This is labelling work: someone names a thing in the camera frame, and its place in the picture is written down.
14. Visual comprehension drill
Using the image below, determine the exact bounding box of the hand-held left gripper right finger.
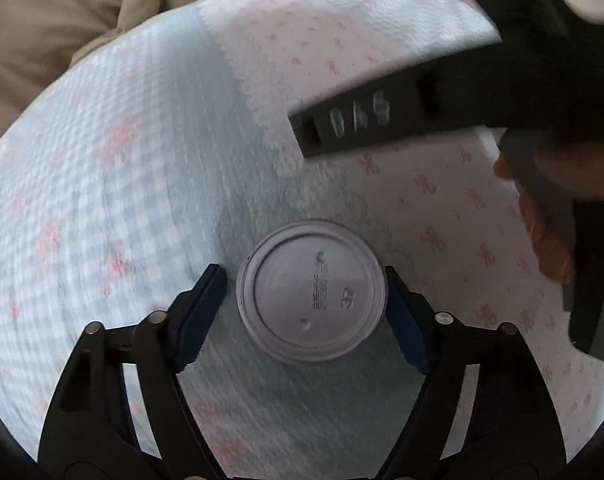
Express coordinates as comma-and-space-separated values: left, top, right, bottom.
382, 266, 568, 480

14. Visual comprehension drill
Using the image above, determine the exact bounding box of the person's right hand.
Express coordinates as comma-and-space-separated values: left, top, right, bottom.
496, 154, 576, 284

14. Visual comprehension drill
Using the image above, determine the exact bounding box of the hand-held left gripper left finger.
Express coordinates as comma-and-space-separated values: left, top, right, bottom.
38, 263, 227, 480

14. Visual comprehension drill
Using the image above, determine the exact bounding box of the blue pink printed blanket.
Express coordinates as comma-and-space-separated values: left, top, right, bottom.
0, 0, 604, 480

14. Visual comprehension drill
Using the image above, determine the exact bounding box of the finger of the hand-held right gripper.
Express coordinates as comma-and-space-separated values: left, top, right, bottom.
288, 35, 513, 159

